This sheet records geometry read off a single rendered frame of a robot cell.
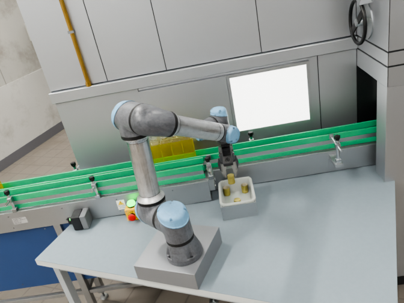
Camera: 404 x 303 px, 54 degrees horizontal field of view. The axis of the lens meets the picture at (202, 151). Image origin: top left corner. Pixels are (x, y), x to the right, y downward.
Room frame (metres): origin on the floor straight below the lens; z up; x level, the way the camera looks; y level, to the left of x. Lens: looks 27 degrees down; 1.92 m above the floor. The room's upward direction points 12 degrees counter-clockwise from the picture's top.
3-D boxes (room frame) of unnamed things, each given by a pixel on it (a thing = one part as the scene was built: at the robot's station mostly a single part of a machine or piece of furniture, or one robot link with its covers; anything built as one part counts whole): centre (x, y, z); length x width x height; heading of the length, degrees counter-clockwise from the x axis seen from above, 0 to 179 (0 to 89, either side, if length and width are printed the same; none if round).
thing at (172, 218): (1.30, 0.17, 1.00); 0.13 x 0.12 x 0.14; 39
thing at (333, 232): (1.88, -0.15, 0.73); 1.58 x 1.52 x 0.04; 62
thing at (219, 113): (1.69, -0.11, 1.22); 0.09 x 0.08 x 0.11; 129
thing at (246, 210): (1.70, -0.13, 0.79); 0.27 x 0.17 x 0.08; 175
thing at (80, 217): (1.77, 0.69, 0.79); 0.08 x 0.08 x 0.08; 85
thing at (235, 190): (1.67, -0.13, 0.80); 0.22 x 0.17 x 0.09; 175
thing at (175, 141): (1.92, 0.12, 0.99); 0.06 x 0.06 x 0.21; 85
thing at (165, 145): (1.92, 0.18, 0.99); 0.06 x 0.06 x 0.21; 85
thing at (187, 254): (1.29, 0.16, 0.88); 0.15 x 0.15 x 0.10
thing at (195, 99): (2.03, -0.18, 1.15); 0.90 x 0.03 x 0.34; 85
